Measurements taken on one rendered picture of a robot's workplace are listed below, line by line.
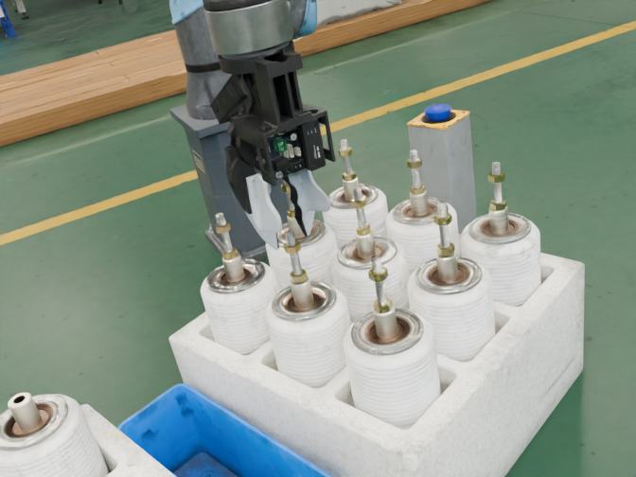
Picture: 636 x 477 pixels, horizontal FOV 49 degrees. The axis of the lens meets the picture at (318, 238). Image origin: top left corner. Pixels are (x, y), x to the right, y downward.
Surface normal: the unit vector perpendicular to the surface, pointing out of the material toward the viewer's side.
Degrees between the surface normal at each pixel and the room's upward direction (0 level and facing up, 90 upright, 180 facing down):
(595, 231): 0
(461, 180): 90
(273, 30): 90
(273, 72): 90
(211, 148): 90
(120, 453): 0
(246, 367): 0
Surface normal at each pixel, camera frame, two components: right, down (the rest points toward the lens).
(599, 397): -0.17, -0.86
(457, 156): 0.74, 0.21
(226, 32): -0.47, 0.49
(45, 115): 0.44, 0.37
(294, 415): -0.66, 0.46
